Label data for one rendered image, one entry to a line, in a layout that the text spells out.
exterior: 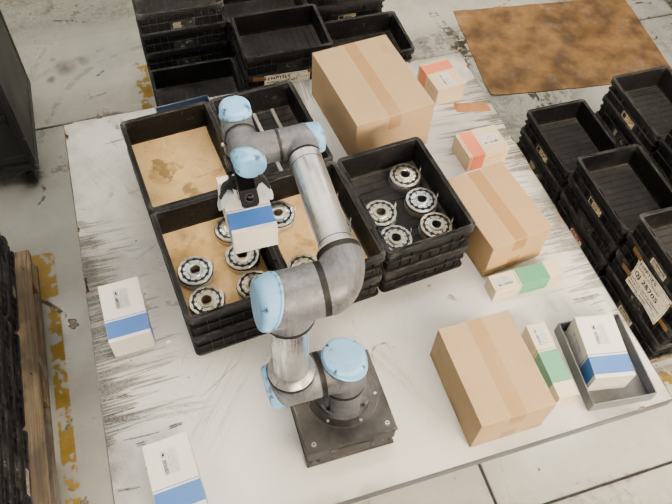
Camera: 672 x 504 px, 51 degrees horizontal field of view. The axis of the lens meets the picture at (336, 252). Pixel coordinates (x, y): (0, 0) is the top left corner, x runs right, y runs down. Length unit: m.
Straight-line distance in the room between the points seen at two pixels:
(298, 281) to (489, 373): 0.79
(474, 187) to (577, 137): 1.23
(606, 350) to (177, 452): 1.24
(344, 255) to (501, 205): 1.00
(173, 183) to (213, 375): 0.65
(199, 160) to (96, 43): 1.98
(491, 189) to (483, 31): 2.13
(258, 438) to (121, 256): 0.77
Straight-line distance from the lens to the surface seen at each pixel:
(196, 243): 2.20
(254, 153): 1.58
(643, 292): 2.91
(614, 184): 3.20
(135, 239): 2.40
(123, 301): 2.17
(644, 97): 3.65
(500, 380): 1.99
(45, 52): 4.30
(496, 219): 2.28
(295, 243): 2.17
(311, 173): 1.54
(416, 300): 2.24
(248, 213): 1.86
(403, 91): 2.55
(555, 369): 2.16
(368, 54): 2.68
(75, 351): 3.05
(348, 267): 1.40
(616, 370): 2.19
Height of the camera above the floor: 2.60
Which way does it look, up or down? 55 degrees down
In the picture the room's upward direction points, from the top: 4 degrees clockwise
